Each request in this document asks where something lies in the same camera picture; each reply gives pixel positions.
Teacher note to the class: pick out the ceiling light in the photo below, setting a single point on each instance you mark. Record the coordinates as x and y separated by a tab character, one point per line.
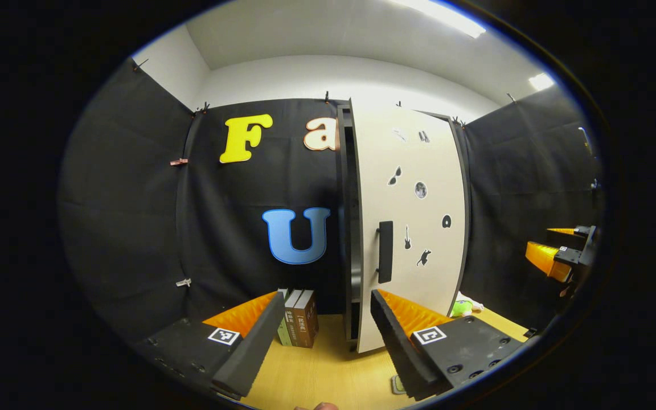
541	81
447	16

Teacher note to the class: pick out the green pink plush toy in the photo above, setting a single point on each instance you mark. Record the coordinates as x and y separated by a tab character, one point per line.
463	307

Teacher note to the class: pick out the dark green book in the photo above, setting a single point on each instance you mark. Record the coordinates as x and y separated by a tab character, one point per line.
292	319

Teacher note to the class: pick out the black backdrop cloth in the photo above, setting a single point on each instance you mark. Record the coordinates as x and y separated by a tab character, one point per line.
134	199

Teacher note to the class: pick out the pink clothespin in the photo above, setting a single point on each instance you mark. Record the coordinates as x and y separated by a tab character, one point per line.
179	162

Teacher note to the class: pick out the white clothespin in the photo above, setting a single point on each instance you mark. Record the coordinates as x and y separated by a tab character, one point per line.
183	282

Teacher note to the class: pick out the brown book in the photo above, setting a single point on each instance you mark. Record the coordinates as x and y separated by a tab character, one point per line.
308	319

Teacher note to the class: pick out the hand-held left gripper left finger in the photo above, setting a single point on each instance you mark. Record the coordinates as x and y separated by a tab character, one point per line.
254	347

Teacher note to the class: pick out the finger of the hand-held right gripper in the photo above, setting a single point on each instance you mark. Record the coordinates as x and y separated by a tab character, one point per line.
583	231
544	257

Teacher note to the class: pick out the grey cabinet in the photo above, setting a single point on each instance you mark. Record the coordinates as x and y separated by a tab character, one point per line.
346	228

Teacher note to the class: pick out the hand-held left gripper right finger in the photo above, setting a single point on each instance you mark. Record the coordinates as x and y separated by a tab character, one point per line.
402	359

